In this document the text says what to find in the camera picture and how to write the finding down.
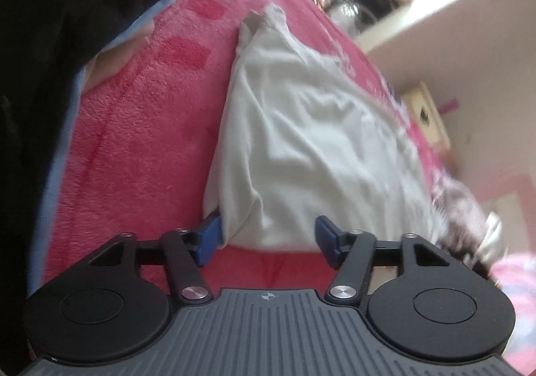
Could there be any white sweatshirt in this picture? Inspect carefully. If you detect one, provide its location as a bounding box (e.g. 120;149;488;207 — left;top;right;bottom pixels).
203;4;441;252

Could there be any beige knitted sweater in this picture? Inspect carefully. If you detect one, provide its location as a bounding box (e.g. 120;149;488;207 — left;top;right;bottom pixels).
431;173;505;278

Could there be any pink floral blanket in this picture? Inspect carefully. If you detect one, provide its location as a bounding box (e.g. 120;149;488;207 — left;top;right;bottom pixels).
32;0;443;285

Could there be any cream nightstand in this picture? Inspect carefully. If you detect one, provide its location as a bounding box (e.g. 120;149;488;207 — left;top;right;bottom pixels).
402;82;451;153

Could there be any pink headboard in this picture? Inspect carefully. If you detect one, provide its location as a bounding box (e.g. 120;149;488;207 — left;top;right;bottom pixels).
479;175;535;253

